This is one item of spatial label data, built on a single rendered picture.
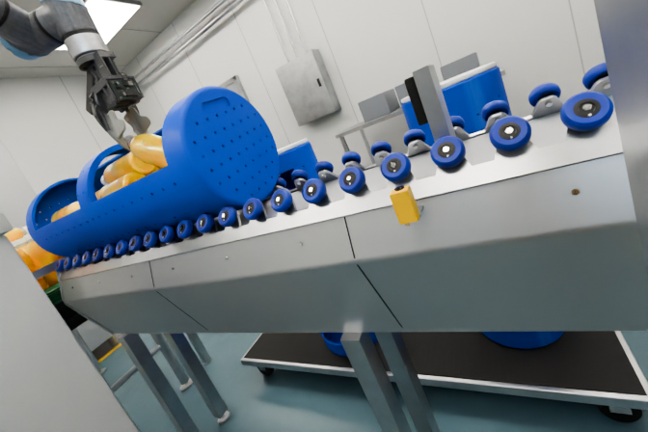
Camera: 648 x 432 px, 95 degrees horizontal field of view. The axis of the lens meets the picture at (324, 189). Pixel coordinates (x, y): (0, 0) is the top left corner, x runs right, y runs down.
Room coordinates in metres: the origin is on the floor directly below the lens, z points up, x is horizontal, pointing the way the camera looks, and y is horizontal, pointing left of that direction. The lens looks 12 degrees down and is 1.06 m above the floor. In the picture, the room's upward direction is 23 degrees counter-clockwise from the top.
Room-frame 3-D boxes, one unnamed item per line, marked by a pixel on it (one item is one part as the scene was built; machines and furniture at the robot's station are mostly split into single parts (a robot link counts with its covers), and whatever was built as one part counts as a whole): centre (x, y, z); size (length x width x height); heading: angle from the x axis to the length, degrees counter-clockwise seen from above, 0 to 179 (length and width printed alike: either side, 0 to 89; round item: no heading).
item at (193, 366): (1.19, 0.84, 0.31); 0.06 x 0.06 x 0.63; 60
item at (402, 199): (0.41, -0.11, 0.92); 0.08 x 0.03 x 0.05; 150
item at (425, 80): (0.49, -0.22, 1.00); 0.10 x 0.04 x 0.15; 150
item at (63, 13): (0.77, 0.38, 1.50); 0.09 x 0.08 x 0.11; 82
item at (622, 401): (1.16, -0.05, 0.08); 1.50 x 0.52 x 0.15; 58
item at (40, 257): (1.15, 1.08, 1.00); 0.07 x 0.07 x 0.19
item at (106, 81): (0.76, 0.37, 1.34); 0.09 x 0.08 x 0.12; 60
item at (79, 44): (0.77, 0.37, 1.42); 0.08 x 0.08 x 0.05
